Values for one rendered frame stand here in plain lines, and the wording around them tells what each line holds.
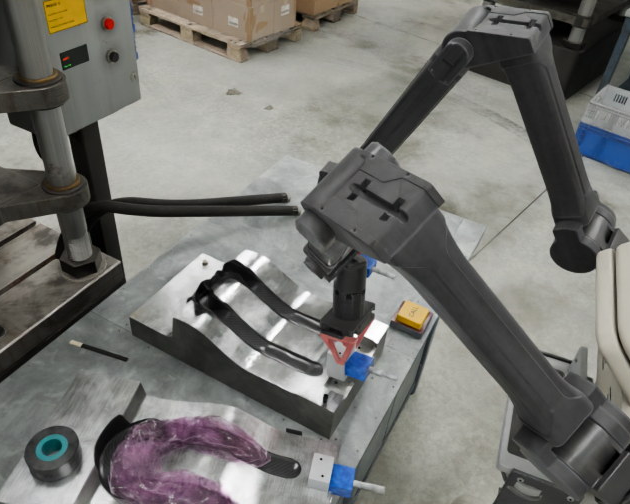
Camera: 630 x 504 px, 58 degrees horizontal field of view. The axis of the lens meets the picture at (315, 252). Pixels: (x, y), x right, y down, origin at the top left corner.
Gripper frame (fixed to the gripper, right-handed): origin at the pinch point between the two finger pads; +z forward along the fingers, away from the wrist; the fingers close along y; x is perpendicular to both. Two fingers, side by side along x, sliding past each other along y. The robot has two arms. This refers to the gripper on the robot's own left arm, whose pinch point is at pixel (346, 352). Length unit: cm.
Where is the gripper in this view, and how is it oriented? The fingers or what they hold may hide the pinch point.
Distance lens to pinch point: 108.5
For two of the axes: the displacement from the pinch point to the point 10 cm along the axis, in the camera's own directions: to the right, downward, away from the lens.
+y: -4.8, 4.1, -7.8
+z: -0.1, 8.8, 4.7
